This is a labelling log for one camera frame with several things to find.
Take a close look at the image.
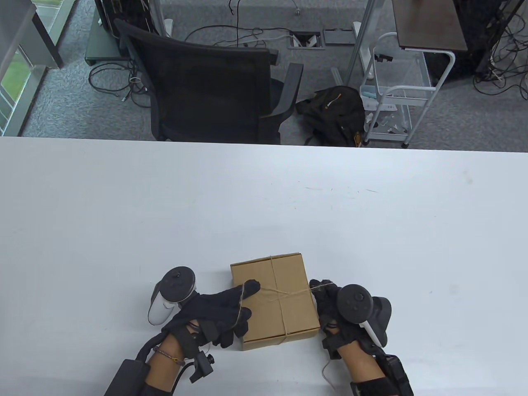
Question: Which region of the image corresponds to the beige twine string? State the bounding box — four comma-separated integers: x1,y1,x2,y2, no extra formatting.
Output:
237,256,337,390

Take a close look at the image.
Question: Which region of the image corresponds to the black wrist-worn sensor box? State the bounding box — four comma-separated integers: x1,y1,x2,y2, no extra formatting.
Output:
379,354,414,396
103,359,150,396

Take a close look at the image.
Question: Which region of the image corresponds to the grey floor plate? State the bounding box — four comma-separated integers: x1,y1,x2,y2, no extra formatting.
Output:
323,28,355,45

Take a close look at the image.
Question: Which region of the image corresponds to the brown wooden side desk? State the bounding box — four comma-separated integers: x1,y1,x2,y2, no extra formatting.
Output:
391,0,469,52

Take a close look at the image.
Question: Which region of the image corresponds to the person's left forearm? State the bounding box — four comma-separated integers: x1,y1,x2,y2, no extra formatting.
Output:
144,334,186,392

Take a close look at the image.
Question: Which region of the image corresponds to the white wire cart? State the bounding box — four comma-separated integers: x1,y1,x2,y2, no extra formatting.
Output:
359,32,456,149

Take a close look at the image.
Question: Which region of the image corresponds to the person's right forearm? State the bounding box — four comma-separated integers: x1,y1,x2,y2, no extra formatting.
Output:
338,344,390,388

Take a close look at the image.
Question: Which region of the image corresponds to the black mesh office chair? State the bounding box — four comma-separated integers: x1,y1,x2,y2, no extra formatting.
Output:
114,18,304,145

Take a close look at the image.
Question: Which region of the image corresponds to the open floor socket box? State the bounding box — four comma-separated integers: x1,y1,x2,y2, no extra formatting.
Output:
288,31,325,50

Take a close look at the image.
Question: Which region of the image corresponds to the black sensor cable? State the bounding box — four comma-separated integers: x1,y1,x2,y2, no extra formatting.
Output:
169,361,195,392

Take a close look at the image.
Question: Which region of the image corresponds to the black backpack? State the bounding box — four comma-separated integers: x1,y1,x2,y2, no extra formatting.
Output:
296,85,367,147

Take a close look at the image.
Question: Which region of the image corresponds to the person's left hand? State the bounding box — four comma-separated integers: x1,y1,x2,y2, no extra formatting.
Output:
161,279,261,349

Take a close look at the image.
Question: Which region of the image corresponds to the brown cardboard box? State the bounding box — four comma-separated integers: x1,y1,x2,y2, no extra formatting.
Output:
230,252,321,351

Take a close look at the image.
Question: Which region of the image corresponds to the tangle of black floor cables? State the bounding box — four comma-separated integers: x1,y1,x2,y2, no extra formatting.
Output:
89,62,152,108
472,0,528,100

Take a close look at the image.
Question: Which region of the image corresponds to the black equipment rack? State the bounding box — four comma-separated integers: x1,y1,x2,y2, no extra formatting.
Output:
94,0,154,40
453,0,516,77

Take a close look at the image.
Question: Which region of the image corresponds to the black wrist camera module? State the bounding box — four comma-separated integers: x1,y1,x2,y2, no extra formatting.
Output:
190,351,216,384

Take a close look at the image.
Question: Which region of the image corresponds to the person's right hand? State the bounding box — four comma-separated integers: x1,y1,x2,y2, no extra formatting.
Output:
309,279,386,359

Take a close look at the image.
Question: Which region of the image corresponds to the aluminium frame post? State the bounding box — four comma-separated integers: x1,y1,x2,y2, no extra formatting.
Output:
344,0,378,85

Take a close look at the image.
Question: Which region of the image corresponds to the grey and white hand controller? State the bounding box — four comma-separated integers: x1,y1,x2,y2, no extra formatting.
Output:
148,266,197,326
336,284,392,349

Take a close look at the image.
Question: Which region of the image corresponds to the thin beaded bracelet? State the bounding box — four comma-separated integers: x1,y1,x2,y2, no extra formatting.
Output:
153,347,185,366

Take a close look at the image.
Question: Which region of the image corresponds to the long black floor cable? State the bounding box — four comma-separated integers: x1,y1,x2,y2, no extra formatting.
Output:
184,0,298,47

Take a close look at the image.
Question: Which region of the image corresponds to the grey metal base plate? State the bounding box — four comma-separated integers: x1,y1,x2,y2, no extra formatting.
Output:
85,8,126,66

